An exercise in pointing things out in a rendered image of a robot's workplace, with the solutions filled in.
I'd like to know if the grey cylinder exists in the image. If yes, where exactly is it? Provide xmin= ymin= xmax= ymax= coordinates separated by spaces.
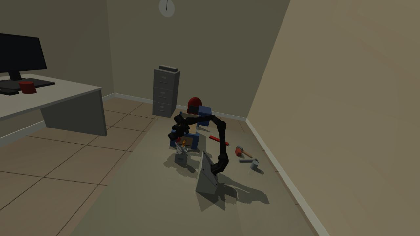
xmin=250 ymin=160 xmax=259 ymax=170

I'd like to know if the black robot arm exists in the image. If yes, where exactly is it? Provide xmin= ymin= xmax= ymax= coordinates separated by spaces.
xmin=172 ymin=114 xmax=229 ymax=176

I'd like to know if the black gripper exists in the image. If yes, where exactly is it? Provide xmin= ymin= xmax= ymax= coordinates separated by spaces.
xmin=168 ymin=127 xmax=189 ymax=141

